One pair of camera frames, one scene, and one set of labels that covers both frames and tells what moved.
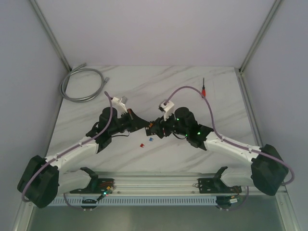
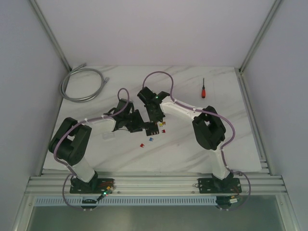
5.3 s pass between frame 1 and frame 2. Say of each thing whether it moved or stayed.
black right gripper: moved
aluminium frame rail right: stayed
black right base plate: stayed
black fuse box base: stayed
